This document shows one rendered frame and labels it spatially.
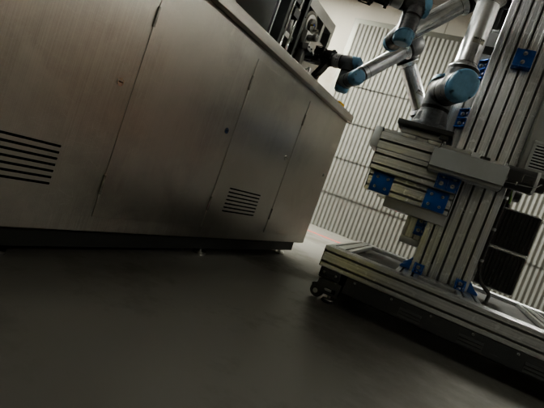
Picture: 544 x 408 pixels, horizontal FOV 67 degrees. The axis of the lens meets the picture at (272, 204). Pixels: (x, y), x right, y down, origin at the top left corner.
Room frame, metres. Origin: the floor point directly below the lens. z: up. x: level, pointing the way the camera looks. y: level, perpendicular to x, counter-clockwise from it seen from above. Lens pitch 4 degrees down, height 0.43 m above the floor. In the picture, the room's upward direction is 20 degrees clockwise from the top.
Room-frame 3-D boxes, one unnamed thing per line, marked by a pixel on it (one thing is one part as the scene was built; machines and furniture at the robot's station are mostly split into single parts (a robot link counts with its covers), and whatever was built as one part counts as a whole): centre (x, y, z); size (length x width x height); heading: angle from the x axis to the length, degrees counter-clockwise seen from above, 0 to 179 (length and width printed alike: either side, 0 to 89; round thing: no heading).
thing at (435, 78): (1.77, -0.51, 0.98); 0.13 x 0.12 x 0.14; 4
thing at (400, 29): (1.64, -0.26, 1.12); 0.11 x 0.08 x 0.11; 4
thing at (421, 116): (1.78, -0.51, 0.87); 0.15 x 0.15 x 0.10
